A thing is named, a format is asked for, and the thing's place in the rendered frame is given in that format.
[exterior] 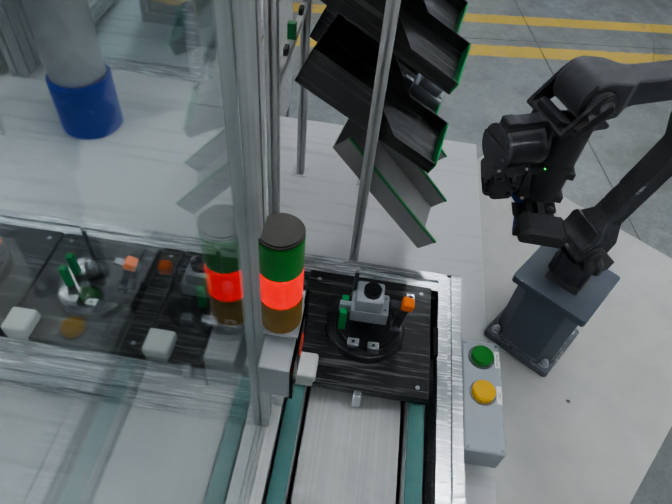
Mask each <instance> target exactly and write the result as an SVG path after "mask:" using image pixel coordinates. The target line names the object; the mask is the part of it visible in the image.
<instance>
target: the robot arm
mask: <svg viewBox="0 0 672 504"><path fill-rule="evenodd" d="M554 96H556V97H557V98H558V99H559V100H560V101H561V102H562V103H563V105H564V106H565V107H566V108H567V110H559V109H558V108H557V107H556V105H555V104H554V103H553V102H552V101H551V100H550V99H551V98H553V97H554ZM670 100H672V60H664V61H655V62H646V63H636V64H622V63H619V62H616V61H613V60H610V59H607V58H604V57H596V56H587V55H583V56H579V57H576V58H574V59H572V60H570V62H568V63H566V64H565V65H564V66H563V67H562V68H560V69H559V70H558V71H557V72H556V73H555V74H554V75H553V76H552V77H551V78H550V79H549V80H548V81H547V82H546V83H545V84H543V85H542V86H541V87H540V88H539V89H538V90H537V91H536V92H535V93H534V94H533V95H532V96H531V97H530V98H529V99H528V100H527V103H528V104H529V105H530V107H531V108H532V112H531V113H528V114H520V115H514V114H510V115H504V116H502V118H501V121H500V122H496V123H492V124H491V125H489V126H488V128H487V129H485V131H484V134H483V138H482V150H483V155H484V158H483V159H482V160H481V162H480V165H481V184H482V193H483V194H484V195H486V196H489V198H491V199H493V200H494V199H507V198H509V197H512V199H513V200H514V202H511V206H512V214H513V216H514V218H513V226H512V235H514V236H517V238H518V240H519V242H522V243H528V244H534V245H541V246H547V247H553V248H559V250H558V251H557V252H555V255H554V256H553V258H552V260H551V262H550V263H549V265H548V267H549V270H548V271H547V272H546V273H545V277H547V278H548V279H550V280H551V281H553V282H554V283H556V284H557V285H559V286H560V287H562V288H563V289H565V290H567V291H568V292H570V293H571V294H573V295H577V294H578V293H579V292H580V291H581V289H582V288H583V287H584V286H585V284H586V283H587V282H588V281H589V279H590V278H591V277H592V275H594V276H599V275H600V274H601V272H602V271H605V270H607V269H608V268H610V266H611V265H612V264H614V261H613V260H612V258H611V257H610V256H609V255H608V252H609V251H610V249H611V248H612V247H613V246H614V245H615V244H616V242H617V239H618V235H619V231H620V227H621V224H622V223H623V222H624V221H625V220H626V219H627V218H628V217H629V216H630V215H631V214H632V213H634V212H635V211H636V210H637V209H638V208H639V207H640V206H641V205H642V204H643V203H644V202H645V201H646V200H647V199H648V198H649V197H650V196H651V195H652V194H653V193H655V192H656V191H657V190H658V189H659V188H660V187H661V186H662V185H663V184H664V183H665V182H666V181H667V180H668V179H669V178H670V177H671V176H672V111H671V113H670V116H669V120H668V124H667V128H666V132H665V135H664V136H663V137H662V138H661V139H660V140H659V141H658V142H657V143H656V144H655V145H654V146H653V147H652V148H651V149H650V150H649V151H648V152H647V153H646V154H645V155H644V156H643V157H642V158H641V159H640V160H639V161H638V162H637V163H636V164H635V166H634V167H633V168H632V169H631V170H630V171H628V173H627V174H626V175H625V176H624V177H623V178H622V179H621V180H620V181H619V182H618V183H617V184H616V185H615V186H614V187H613V188H612V189H611V190H610V191H609V192H608V193H607V194H606V195H605V196H604V197H603V198H602V199H601V200H600V201H599V202H598V203H597V204H596V205H595V206H593V207H589V208H585V209H582V210H580V209H575V210H573V211H572V212H571V213H570V215H569V216H568V217H567V218H566V219H565V220H563V219H562V217H556V216H554V213H556V207H555V202H556V203H561V201H562V199H563V194H562V188H563V186H564V184H565V182H566V180H571V181H573V180H574V178H575V176H576V173H575V169H574V166H575V164H576V162H577V160H578V158H579V156H580V154H581V153H582V151H583V149H584V147H585V145H586V143H587V141H588V140H589V138H590V136H591V134H592V132H593V131H597V130H604V129H607V128H608V127H609V124H608V123H607V121H606V120H609V119H613V118H616V117H618V116H619V114H620V113H621V112H622V111H623V110H624V109H625V108H626V107H629V106H633V105H640V104H647V103H655V102H662V101H670Z"/></svg>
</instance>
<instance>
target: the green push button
mask: <svg viewBox="0 0 672 504"><path fill-rule="evenodd" d="M471 359H472V361H473V362H474V363H475V364H476V365H478V366H480V367H487V366H489V365H490V364H491V363H492V361H493V359H494V355H493V352H492V351H491V350H490V349H489V348H488V347H486V346H483V345H478V346H475V347H474V348H473V349H472V351H471Z"/></svg>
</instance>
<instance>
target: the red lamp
mask: <svg viewBox="0 0 672 504"><path fill-rule="evenodd" d="M303 281H304V269H303V271H302V273H301V274H300V275H299V276H298V277H297V278H295V279H294V280H291V281H288V282H273V281H270V280H268V279H266V278H265V277H263V276H262V275H261V274H260V291H261V300H262V302H263V303H264V304H265V305H267V306H268V307H270V308H273V309H277V310H284V309H289V308H291V307H294V306H295V305H296V304H298V302H299V301H300V300H301V298H302V295H303Z"/></svg>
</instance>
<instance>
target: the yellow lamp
mask: <svg viewBox="0 0 672 504"><path fill-rule="evenodd" d="M302 301H303V295H302V298H301V300H300V301H299V302H298V304H296V305H295V306H294V307H291V308H289V309H284V310H277V309H273V308H270V307H268V306H267V305H265V304H264V303H263V302H262V301H261V311H262V325H263V326H264V327H265V328H266V329H267V330H269V331H270V332H273V333H277V334H285V333H289V332H291V331H293V330H294V329H296V328H297V327H298V326H299V324H300V322H301V319H302Z"/></svg>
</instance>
